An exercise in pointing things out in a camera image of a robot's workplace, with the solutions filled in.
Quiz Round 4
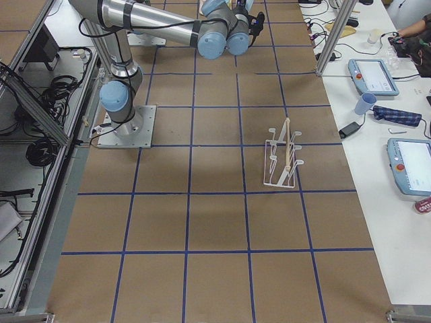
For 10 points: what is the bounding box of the teach pendant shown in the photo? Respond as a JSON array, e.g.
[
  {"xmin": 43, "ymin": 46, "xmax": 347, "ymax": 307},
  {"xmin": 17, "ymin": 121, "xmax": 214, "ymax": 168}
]
[
  {"xmin": 347, "ymin": 59, "xmax": 399, "ymax": 97},
  {"xmin": 387, "ymin": 138, "xmax": 430, "ymax": 196}
]

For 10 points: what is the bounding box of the silver hex key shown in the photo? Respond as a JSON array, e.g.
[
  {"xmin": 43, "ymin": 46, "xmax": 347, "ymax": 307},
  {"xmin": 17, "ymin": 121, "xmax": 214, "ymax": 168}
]
[{"xmin": 388, "ymin": 128, "xmax": 407, "ymax": 135}]

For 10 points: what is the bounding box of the aluminium frame post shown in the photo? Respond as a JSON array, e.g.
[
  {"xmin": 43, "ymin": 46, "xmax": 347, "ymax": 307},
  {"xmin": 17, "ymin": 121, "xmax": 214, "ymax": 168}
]
[{"xmin": 316, "ymin": 0, "xmax": 356, "ymax": 76}]

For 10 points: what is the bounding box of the blue plaid pouch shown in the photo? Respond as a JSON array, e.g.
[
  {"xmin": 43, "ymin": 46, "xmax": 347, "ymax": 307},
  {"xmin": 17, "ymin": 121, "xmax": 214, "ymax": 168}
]
[{"xmin": 372, "ymin": 106, "xmax": 422, "ymax": 127}]

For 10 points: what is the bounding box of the lower teach pendant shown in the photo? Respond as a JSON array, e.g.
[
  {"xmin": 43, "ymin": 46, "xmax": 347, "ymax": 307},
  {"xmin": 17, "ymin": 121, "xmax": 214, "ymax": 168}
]
[{"xmin": 387, "ymin": 138, "xmax": 430, "ymax": 196}]

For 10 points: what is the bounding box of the white wire cup rack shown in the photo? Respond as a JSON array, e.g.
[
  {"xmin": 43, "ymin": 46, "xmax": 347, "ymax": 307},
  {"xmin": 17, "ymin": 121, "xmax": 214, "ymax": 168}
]
[{"xmin": 263, "ymin": 117, "xmax": 304, "ymax": 188}]

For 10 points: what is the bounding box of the person's hand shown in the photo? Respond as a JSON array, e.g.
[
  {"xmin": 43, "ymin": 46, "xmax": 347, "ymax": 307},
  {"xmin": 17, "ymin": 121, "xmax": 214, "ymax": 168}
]
[{"xmin": 397, "ymin": 28, "xmax": 414, "ymax": 38}]

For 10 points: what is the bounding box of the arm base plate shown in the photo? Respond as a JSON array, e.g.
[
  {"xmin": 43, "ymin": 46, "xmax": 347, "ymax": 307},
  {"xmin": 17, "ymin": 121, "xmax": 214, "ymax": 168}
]
[{"xmin": 96, "ymin": 106, "xmax": 156, "ymax": 149}]

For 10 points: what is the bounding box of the wooden board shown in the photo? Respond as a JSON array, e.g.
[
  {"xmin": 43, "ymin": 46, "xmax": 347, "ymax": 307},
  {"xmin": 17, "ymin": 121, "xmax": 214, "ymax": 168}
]
[{"xmin": 325, "ymin": 22, "xmax": 356, "ymax": 38}]

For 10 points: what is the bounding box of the upper teach pendant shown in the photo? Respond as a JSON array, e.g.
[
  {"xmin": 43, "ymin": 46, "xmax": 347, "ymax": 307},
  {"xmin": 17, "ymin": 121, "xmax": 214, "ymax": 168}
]
[{"xmin": 347, "ymin": 59, "xmax": 399, "ymax": 97}]

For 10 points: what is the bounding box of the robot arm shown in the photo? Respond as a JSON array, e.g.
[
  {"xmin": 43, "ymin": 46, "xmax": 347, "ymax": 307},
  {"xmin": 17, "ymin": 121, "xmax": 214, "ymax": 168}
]
[{"xmin": 70, "ymin": 1, "xmax": 265, "ymax": 138}]

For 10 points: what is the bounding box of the black power adapter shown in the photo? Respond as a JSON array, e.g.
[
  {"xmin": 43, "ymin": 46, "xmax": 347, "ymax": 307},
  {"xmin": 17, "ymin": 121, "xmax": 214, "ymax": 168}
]
[{"xmin": 339, "ymin": 122, "xmax": 362, "ymax": 139}]

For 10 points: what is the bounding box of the blue cup in background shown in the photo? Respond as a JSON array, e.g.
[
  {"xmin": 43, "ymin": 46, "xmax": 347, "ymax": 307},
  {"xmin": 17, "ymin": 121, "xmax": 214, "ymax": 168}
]
[{"xmin": 354, "ymin": 93, "xmax": 377, "ymax": 115}]

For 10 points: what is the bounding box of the clear plastic cup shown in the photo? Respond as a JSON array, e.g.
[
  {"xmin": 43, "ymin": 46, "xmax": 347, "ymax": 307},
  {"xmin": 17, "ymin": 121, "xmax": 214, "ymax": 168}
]
[{"xmin": 367, "ymin": 29, "xmax": 381, "ymax": 44}]

